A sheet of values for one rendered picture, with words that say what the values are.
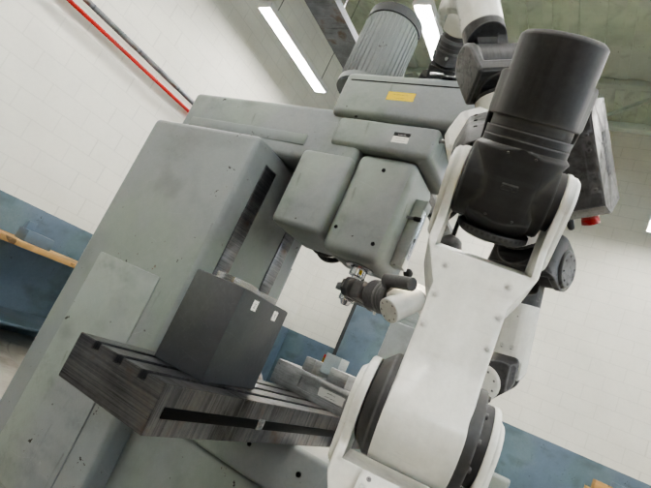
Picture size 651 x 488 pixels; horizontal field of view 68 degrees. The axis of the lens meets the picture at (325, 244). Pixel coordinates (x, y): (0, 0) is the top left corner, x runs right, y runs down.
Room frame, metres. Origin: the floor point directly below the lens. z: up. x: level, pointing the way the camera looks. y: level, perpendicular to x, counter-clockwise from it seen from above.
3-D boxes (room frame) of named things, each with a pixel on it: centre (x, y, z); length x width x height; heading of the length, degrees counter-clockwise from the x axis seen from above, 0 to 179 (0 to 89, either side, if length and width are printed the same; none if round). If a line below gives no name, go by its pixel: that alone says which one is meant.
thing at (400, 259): (1.32, -0.21, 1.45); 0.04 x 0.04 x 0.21; 58
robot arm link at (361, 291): (1.30, -0.17, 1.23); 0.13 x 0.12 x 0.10; 123
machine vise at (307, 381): (1.45, -0.20, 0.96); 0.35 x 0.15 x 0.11; 58
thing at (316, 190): (1.49, 0.04, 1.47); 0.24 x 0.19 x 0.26; 148
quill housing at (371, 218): (1.38, -0.12, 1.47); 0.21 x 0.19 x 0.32; 148
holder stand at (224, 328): (1.04, 0.11, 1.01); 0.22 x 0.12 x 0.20; 156
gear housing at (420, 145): (1.40, -0.08, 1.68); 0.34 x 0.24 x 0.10; 58
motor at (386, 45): (1.51, 0.09, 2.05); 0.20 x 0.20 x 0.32
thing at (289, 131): (1.65, 0.30, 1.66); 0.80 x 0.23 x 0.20; 58
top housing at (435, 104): (1.39, -0.11, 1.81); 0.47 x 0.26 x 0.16; 58
